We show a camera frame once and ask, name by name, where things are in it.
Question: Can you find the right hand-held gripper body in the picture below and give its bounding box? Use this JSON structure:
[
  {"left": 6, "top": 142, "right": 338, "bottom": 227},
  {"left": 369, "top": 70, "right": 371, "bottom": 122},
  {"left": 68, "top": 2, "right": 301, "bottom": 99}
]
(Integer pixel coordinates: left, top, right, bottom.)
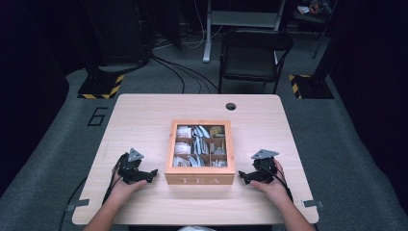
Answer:
[{"left": 250, "top": 148, "right": 280, "bottom": 185}]

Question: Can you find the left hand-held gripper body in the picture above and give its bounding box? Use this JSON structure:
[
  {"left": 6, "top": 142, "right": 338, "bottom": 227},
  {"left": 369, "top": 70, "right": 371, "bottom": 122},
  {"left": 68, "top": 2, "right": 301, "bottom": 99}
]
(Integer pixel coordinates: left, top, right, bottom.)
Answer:
[{"left": 115, "top": 147, "right": 148, "bottom": 186}]

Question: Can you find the pile of teabag sachets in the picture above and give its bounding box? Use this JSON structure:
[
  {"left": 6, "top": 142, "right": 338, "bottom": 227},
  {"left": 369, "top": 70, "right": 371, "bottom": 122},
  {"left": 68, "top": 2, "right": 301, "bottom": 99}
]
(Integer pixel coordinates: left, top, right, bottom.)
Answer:
[{"left": 172, "top": 124, "right": 228, "bottom": 167}]

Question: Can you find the wooden box with glass lid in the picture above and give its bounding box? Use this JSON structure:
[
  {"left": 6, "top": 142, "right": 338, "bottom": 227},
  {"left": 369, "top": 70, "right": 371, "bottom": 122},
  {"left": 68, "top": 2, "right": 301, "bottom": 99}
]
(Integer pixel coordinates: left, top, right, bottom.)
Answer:
[{"left": 164, "top": 119, "right": 237, "bottom": 186}]

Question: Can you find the person's right hand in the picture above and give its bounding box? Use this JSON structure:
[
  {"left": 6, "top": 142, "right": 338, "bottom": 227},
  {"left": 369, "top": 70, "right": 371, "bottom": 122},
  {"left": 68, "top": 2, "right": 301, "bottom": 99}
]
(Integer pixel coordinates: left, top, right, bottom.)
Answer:
[{"left": 250, "top": 159, "right": 292, "bottom": 207}]

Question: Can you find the person's left hand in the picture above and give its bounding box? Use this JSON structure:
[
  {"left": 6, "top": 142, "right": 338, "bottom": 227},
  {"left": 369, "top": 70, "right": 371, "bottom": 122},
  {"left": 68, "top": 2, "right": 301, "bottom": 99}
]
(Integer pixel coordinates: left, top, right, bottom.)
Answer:
[{"left": 108, "top": 180, "right": 148, "bottom": 207}]

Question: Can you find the yellow teabag sachet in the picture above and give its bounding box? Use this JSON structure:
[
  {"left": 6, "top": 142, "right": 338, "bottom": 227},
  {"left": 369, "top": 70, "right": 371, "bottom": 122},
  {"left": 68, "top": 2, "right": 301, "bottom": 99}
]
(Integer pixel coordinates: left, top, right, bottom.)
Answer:
[{"left": 210, "top": 125, "right": 226, "bottom": 139}]

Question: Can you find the grey tape strip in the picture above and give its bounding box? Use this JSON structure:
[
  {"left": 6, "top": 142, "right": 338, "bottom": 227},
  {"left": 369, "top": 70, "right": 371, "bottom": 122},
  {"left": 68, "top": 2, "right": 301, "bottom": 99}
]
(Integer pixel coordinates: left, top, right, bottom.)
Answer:
[
  {"left": 65, "top": 198, "right": 90, "bottom": 212},
  {"left": 301, "top": 199, "right": 324, "bottom": 209}
]

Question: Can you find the white cloth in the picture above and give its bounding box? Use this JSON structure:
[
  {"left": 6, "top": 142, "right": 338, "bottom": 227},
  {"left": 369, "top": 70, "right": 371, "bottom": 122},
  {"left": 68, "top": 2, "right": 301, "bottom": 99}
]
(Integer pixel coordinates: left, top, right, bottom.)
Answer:
[{"left": 177, "top": 225, "right": 217, "bottom": 231}]

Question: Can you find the striped black stand base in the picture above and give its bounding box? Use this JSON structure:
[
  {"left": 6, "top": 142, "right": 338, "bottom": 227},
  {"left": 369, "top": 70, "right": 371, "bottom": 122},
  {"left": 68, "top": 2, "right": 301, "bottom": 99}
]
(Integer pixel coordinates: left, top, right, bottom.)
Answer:
[
  {"left": 77, "top": 73, "right": 125, "bottom": 100},
  {"left": 288, "top": 74, "right": 335, "bottom": 100}
]

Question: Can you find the black folding chair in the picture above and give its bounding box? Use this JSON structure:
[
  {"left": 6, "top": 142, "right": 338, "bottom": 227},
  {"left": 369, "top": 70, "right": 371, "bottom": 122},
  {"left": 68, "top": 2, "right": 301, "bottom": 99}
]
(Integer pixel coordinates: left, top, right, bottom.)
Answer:
[{"left": 218, "top": 29, "right": 294, "bottom": 94}]

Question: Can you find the black equipment cabinet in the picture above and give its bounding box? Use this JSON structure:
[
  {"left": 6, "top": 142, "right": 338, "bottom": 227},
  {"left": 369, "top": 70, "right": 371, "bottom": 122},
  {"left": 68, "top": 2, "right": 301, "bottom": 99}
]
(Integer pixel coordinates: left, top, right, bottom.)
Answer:
[{"left": 86, "top": 0, "right": 153, "bottom": 67}]

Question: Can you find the dark side table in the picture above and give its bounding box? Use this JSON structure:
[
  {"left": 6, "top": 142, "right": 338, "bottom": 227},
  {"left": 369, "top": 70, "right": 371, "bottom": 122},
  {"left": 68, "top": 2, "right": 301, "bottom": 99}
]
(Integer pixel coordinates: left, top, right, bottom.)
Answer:
[{"left": 288, "top": 0, "right": 337, "bottom": 61}]

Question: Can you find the white and orange clutter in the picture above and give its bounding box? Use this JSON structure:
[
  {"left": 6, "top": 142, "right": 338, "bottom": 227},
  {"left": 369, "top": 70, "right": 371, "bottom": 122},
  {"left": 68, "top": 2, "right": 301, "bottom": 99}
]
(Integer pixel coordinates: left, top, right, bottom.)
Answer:
[{"left": 297, "top": 0, "right": 322, "bottom": 15}]

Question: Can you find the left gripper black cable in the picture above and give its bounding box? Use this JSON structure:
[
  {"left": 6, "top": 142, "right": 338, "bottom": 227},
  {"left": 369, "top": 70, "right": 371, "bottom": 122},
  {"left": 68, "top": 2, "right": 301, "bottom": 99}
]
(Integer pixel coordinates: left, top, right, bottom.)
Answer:
[{"left": 101, "top": 153, "right": 128, "bottom": 206}]

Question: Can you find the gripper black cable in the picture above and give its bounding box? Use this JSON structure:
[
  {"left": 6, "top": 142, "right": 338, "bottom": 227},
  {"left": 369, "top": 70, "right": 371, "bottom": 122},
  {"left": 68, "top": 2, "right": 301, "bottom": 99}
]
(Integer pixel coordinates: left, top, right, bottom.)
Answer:
[
  {"left": 261, "top": 165, "right": 294, "bottom": 203},
  {"left": 101, "top": 153, "right": 128, "bottom": 206}
]

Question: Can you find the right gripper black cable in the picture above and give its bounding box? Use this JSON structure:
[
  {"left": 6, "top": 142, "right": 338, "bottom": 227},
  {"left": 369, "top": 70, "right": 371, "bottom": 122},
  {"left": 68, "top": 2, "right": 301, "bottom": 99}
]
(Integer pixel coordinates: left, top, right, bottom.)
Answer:
[{"left": 261, "top": 165, "right": 294, "bottom": 203}]

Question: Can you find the black cable beside table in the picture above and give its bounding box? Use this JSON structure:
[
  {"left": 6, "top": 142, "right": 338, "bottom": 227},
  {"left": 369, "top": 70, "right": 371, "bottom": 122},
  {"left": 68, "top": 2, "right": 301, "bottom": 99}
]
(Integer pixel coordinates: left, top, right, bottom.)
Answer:
[{"left": 58, "top": 177, "right": 89, "bottom": 231}]

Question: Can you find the black floor cable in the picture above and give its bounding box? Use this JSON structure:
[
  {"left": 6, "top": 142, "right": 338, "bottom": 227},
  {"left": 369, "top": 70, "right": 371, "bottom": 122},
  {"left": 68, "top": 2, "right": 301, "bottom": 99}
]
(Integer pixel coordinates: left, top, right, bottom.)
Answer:
[
  {"left": 153, "top": 55, "right": 219, "bottom": 93},
  {"left": 152, "top": 57, "right": 187, "bottom": 94}
]

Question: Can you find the white desk frame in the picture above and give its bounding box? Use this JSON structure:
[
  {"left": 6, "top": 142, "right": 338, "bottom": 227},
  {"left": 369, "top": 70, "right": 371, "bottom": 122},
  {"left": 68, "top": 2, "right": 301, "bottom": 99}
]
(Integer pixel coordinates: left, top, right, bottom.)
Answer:
[{"left": 202, "top": 0, "right": 287, "bottom": 64}]

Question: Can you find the white floor cable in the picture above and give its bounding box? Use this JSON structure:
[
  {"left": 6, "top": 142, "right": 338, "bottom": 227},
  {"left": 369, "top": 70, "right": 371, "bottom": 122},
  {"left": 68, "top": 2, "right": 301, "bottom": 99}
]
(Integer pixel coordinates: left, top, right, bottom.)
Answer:
[{"left": 153, "top": 0, "right": 225, "bottom": 51}]

